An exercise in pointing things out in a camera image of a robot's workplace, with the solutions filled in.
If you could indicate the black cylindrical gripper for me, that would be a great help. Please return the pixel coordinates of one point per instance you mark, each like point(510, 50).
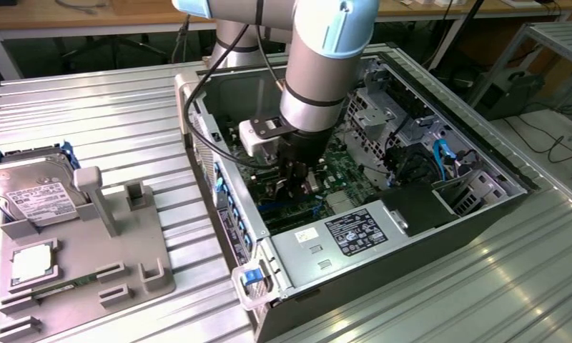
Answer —
point(305, 148)

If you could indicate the GPU card with metal bracket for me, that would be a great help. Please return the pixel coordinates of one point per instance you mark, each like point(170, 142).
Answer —
point(280, 189)

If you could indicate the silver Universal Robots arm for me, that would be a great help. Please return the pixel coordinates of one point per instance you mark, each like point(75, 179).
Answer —
point(314, 71)

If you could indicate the green motherboard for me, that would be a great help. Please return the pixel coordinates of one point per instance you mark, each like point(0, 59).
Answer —
point(348, 171)

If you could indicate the silver perforated disk bay cage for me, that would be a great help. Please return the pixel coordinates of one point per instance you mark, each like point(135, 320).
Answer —
point(372, 118)

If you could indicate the silver chipset heatsink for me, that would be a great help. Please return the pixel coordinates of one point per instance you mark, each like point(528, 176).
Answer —
point(338, 201)

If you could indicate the blue expansion slot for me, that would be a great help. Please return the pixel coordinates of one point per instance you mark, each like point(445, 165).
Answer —
point(269, 206)

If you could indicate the black plastic shroud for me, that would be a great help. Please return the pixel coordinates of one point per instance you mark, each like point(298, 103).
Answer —
point(418, 207)

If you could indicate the silver power supply unit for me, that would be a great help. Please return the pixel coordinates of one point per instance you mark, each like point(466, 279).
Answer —
point(305, 257)

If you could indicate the blue case latch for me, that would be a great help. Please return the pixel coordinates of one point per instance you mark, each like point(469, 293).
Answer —
point(250, 277)

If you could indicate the black floor device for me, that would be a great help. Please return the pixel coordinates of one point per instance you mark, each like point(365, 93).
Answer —
point(512, 96)

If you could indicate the open black PC case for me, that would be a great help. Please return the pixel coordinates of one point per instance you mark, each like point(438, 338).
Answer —
point(385, 303)

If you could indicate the blue disk caddy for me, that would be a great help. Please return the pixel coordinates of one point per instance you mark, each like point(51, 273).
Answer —
point(70, 153)

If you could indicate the black tripod stand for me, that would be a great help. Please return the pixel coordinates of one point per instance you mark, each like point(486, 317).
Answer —
point(114, 46)

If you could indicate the grey parts rack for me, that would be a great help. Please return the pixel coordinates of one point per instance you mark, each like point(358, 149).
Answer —
point(99, 257)

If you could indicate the silver hard disk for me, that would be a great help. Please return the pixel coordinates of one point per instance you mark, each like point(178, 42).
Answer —
point(33, 193)

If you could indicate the wooden desk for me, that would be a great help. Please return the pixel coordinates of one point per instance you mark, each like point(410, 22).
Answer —
point(75, 18)

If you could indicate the loose green RAM stick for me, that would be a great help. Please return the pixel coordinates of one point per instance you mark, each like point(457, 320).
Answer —
point(63, 286)

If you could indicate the CPU with silver lid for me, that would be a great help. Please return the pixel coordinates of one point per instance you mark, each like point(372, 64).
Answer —
point(31, 262)

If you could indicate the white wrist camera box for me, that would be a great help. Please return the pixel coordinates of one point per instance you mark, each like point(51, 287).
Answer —
point(257, 137)

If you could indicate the metal slatted frame table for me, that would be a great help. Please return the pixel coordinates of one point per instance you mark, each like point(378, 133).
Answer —
point(552, 39)

